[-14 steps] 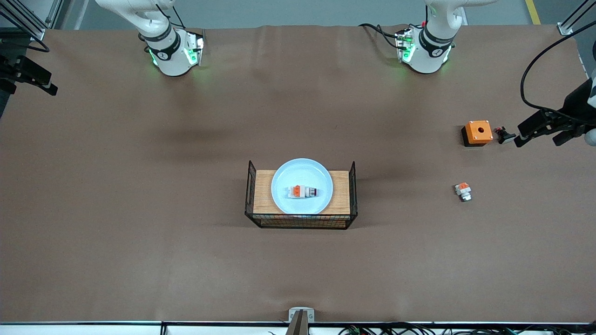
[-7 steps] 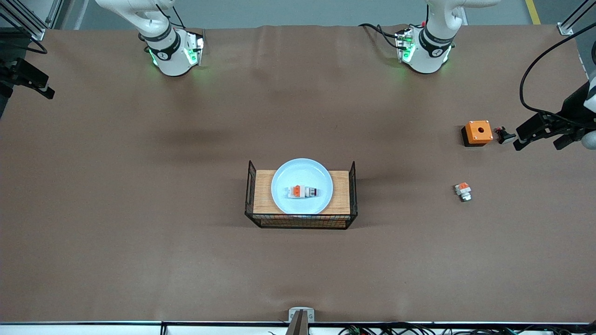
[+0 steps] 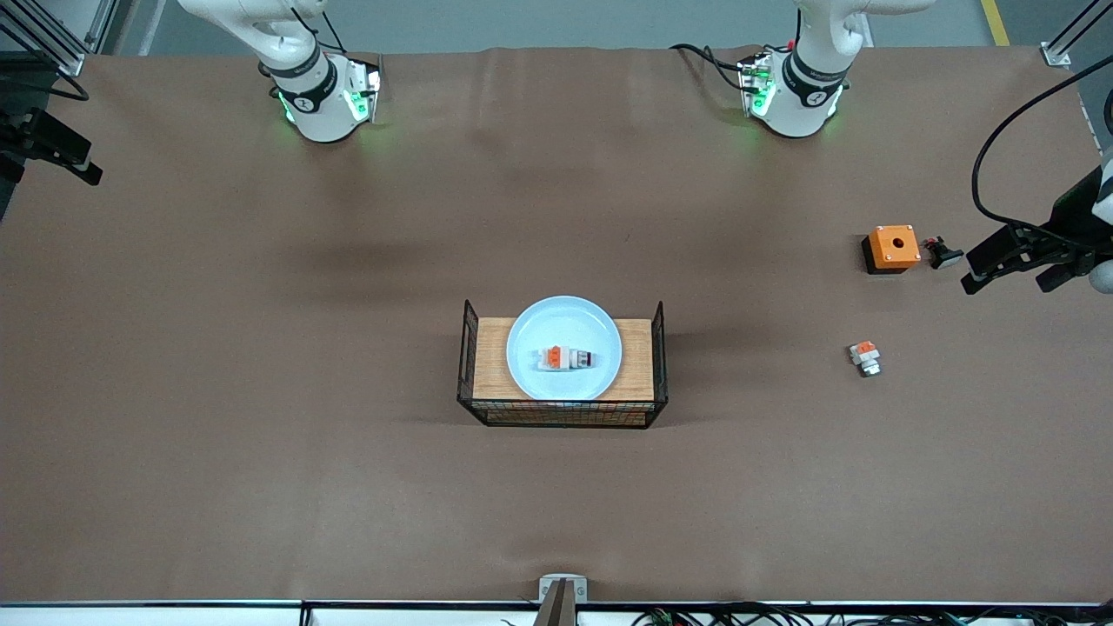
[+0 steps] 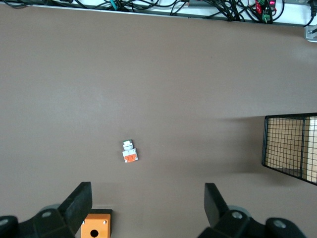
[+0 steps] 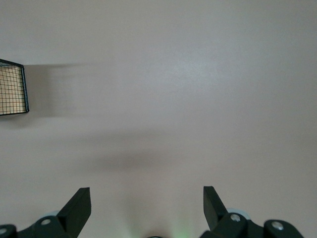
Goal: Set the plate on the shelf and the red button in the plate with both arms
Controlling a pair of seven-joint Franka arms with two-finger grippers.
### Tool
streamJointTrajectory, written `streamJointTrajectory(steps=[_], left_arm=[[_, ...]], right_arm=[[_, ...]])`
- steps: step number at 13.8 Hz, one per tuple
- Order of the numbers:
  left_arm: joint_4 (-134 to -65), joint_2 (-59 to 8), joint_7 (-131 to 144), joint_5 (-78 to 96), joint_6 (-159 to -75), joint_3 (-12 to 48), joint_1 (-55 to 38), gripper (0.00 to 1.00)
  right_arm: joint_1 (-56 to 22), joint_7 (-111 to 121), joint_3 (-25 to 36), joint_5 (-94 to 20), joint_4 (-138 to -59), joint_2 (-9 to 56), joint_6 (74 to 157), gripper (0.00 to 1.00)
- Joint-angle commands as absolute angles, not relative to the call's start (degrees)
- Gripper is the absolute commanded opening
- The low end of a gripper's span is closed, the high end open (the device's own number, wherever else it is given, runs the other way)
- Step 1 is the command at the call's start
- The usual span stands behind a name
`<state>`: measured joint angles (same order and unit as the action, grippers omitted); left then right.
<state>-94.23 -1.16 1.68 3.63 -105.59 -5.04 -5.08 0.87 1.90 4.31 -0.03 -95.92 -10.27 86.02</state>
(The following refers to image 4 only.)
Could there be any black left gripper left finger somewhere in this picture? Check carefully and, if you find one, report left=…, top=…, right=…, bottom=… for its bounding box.
left=0, top=181, right=93, bottom=238

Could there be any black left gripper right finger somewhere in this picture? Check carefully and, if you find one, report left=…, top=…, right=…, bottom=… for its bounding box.
left=198, top=182, right=308, bottom=238

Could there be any small orange grey connector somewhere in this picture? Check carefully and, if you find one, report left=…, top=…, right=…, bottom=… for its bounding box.
left=121, top=139, right=139, bottom=164

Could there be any green circuit board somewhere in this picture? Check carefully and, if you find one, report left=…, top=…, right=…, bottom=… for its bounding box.
left=262, top=0, right=277, bottom=25

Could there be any orange button enclosure box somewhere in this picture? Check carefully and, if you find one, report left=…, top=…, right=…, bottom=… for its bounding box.
left=80, top=208, right=113, bottom=238

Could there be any black wire basket wooden base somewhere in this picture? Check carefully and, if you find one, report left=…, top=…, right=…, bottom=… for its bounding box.
left=261, top=113, right=317, bottom=187

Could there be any grey metal bracket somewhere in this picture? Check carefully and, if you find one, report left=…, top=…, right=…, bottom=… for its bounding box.
left=304, top=24, right=317, bottom=43

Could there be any black cable bundle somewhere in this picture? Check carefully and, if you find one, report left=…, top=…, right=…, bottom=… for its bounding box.
left=0, top=0, right=317, bottom=27

